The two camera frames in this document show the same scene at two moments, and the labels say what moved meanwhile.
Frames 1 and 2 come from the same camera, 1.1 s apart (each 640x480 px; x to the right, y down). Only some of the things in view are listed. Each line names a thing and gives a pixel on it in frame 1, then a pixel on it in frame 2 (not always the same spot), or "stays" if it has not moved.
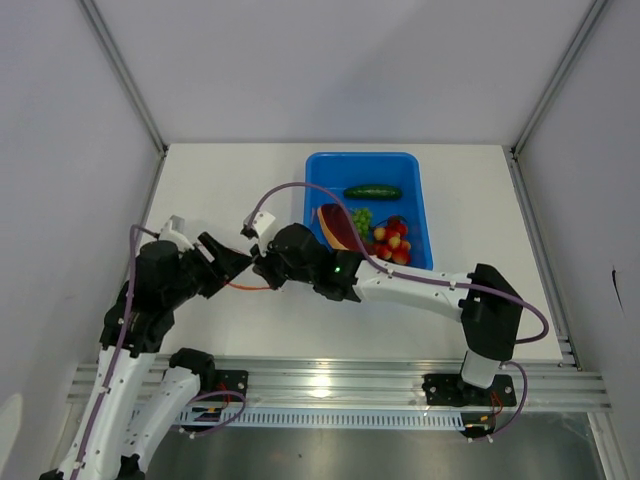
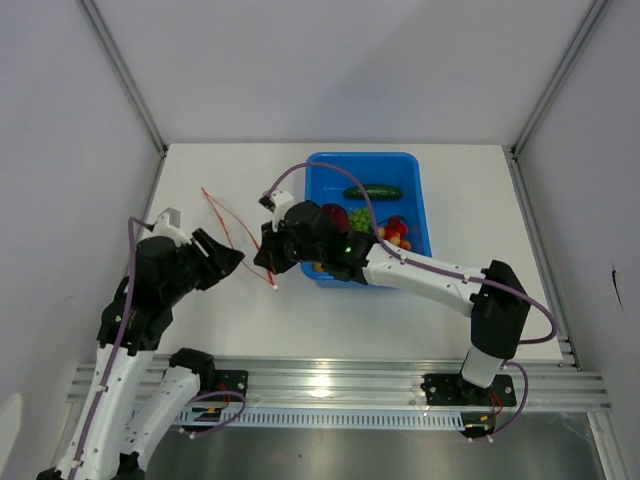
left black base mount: (202, 364) stays
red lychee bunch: (391, 241) stays
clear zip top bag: (248, 287) to (242, 240)
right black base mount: (450, 390) stays
